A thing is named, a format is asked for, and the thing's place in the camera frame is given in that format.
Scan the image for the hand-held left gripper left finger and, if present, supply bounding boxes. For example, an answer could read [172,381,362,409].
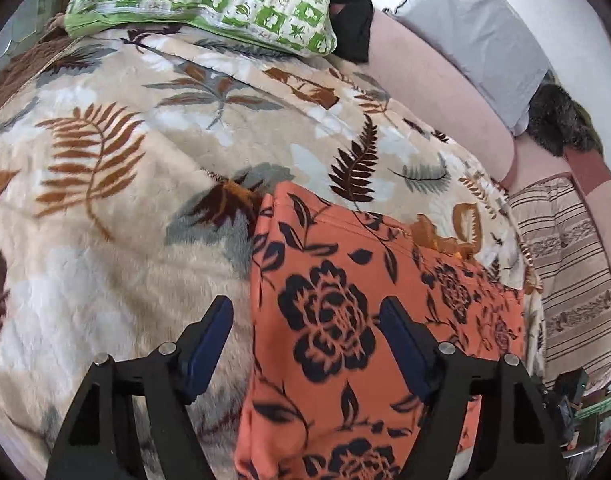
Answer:
[45,296,234,480]

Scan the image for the stained glass window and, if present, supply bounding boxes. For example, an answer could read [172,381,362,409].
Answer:
[0,0,53,58]

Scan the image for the leaf print fleece blanket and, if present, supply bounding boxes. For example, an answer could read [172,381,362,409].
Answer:
[0,22,546,480]

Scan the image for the striped floral quilt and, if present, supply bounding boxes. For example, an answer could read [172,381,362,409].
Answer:
[508,175,611,386]

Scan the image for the orange floral shirt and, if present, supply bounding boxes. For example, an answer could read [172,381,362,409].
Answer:
[234,180,529,480]

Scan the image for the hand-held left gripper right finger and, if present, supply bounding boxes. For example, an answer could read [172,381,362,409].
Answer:
[379,296,569,480]

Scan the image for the light blue pillow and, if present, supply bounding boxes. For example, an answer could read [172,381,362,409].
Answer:
[383,0,553,136]

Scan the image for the pink maroon folded blanket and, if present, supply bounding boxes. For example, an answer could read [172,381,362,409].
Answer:
[500,135,611,241]

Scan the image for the black garment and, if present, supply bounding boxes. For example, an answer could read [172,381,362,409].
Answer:
[309,0,373,64]

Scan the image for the pink bolster cushion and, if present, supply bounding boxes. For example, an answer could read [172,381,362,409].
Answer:
[368,10,516,188]

